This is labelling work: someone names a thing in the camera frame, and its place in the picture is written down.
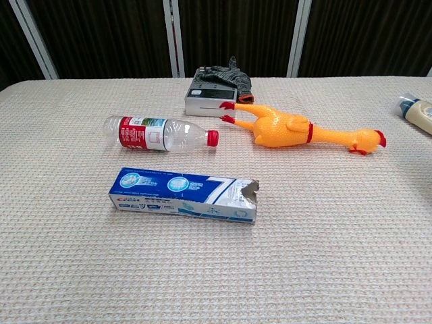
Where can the blue white toothpaste box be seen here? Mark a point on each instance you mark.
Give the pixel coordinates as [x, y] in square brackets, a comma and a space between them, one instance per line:
[175, 194]

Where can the silver metal box device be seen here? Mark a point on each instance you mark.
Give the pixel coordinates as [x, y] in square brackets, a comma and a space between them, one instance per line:
[206, 104]

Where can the yellow rubber chicken toy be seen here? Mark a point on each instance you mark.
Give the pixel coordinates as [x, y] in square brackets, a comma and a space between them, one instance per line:
[280, 130]

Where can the clear bottle with red label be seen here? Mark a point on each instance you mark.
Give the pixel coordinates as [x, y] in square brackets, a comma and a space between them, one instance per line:
[148, 133]

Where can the grey knit work glove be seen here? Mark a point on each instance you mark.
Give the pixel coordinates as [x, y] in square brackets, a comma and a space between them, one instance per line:
[236, 81]

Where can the beige woven tablecloth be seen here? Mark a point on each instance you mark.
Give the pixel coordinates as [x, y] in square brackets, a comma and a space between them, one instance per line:
[236, 263]

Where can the beige squeeze sauce bottle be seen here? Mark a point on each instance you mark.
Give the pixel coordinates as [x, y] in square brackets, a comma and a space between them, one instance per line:
[418, 113]

